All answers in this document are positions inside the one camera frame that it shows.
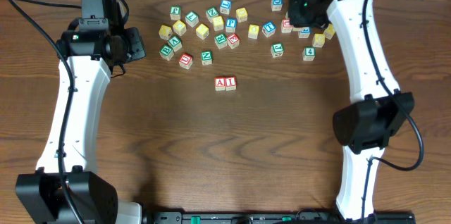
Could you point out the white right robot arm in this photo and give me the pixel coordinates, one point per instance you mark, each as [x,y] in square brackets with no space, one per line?
[377,109]

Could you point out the yellow K block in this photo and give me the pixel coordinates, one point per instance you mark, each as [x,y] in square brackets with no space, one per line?
[329,31]

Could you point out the yellow block near X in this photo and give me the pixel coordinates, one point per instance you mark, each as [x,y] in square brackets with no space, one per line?
[179,28]

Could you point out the green B block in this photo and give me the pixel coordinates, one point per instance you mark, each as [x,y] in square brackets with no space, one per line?
[166,52]

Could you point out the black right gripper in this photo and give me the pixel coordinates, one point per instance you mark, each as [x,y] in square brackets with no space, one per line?
[295,18]

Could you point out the blue P block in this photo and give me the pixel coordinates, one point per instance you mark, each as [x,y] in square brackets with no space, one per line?
[230,25]

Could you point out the blue L block right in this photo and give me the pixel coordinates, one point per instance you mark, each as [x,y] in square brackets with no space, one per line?
[304,32]

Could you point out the green R block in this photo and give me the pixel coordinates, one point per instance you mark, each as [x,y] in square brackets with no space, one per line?
[221,41]

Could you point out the blue T block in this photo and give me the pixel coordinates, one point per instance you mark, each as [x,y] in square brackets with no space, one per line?
[268,29]

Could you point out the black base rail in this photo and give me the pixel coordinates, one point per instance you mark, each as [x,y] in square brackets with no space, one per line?
[271,218]

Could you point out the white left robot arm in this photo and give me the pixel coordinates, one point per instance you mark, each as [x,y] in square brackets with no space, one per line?
[65,187]

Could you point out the yellow block upper middle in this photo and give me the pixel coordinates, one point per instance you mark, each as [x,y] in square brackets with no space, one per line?
[241,14]

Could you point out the red U block left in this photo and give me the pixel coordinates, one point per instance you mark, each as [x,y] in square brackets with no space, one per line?
[186,61]

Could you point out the blue l block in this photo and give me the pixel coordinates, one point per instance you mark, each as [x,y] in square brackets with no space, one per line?
[304,32]
[225,7]

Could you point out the red U block right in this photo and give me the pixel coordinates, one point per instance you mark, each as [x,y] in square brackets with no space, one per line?
[286,27]

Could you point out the red E block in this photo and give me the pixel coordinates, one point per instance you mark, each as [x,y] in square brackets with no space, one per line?
[233,40]

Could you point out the green P block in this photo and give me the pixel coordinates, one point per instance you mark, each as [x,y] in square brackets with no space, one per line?
[175,13]

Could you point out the red I block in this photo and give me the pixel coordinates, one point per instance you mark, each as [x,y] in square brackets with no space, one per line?
[230,83]

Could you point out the yellow block centre left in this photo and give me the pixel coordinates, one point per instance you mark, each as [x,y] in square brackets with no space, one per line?
[202,31]

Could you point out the green N block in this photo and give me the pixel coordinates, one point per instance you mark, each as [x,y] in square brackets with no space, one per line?
[206,57]

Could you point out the green V block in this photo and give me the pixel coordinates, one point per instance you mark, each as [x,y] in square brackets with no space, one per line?
[175,43]

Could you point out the blue 2 block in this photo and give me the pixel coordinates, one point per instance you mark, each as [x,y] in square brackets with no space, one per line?
[298,29]

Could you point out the red A block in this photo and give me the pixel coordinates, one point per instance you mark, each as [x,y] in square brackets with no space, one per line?
[220,84]

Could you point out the yellow S block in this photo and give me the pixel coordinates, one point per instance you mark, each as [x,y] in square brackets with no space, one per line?
[218,23]

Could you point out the blue L block top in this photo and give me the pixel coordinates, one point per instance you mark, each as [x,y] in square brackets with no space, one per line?
[225,7]

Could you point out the green 4 block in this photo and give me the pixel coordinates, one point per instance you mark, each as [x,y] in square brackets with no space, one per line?
[309,53]

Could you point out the blue D block top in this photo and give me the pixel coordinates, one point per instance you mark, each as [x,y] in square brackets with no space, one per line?
[276,5]

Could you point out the green J block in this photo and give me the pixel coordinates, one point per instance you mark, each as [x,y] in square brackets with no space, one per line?
[277,50]

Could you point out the red u block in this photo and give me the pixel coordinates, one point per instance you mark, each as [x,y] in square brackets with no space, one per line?
[286,27]
[186,61]

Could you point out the yellow G block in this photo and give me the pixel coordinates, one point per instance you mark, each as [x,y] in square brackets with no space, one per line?
[318,40]

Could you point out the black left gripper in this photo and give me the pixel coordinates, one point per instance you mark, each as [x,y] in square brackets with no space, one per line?
[137,50]

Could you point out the green 7 block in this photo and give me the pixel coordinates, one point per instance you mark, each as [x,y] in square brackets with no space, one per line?
[192,19]

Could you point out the yellow O block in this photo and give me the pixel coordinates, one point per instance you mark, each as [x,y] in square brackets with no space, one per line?
[253,31]

